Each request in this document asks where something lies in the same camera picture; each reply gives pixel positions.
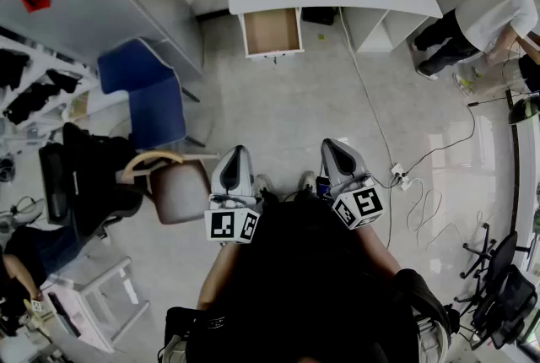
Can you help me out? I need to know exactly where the person's right shoe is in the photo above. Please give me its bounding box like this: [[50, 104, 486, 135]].
[[299, 171, 318, 194]]

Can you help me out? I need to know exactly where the person's black clothing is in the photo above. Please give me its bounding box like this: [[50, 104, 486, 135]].
[[158, 191, 462, 363]]

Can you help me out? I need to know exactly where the white power strip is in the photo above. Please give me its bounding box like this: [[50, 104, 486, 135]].
[[390, 162, 413, 191]]

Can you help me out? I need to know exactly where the white shelf with black items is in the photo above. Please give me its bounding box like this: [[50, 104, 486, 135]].
[[0, 35, 99, 135]]

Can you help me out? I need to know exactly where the blue chair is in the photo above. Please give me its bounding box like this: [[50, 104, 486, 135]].
[[96, 37, 208, 152]]

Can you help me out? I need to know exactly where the person's left forearm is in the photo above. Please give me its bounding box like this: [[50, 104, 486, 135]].
[[196, 241, 242, 311]]

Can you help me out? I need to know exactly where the white wooden desk drawer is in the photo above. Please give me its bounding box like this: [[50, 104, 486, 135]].
[[238, 8, 305, 61]]

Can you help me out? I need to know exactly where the black cable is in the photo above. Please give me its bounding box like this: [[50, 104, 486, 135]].
[[377, 93, 521, 190]]

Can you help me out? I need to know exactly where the long white cable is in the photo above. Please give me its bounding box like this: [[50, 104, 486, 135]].
[[337, 6, 402, 177]]

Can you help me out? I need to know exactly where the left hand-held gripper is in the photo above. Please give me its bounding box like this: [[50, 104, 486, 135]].
[[204, 144, 262, 245]]

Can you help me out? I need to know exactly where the black box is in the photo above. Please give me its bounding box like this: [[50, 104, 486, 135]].
[[301, 6, 338, 26]]

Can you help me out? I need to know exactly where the brown chair with wooden backrest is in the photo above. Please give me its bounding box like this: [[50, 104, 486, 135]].
[[116, 149, 221, 226]]

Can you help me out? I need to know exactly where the green and black helmet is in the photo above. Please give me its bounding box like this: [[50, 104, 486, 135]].
[[507, 94, 540, 127]]

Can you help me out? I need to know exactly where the black mesh office chair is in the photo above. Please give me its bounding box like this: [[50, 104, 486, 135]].
[[454, 221, 539, 350]]

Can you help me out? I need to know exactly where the large grey table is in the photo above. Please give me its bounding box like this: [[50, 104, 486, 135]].
[[0, 0, 204, 80]]

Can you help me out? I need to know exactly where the person's right forearm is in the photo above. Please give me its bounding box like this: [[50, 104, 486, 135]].
[[358, 224, 402, 279]]

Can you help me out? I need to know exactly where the white stool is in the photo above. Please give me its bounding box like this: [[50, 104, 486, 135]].
[[40, 255, 152, 355]]

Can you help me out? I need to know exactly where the coiled white cable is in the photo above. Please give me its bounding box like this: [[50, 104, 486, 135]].
[[406, 177, 491, 249]]

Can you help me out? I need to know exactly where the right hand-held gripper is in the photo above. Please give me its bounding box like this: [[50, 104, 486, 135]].
[[319, 138, 385, 230]]

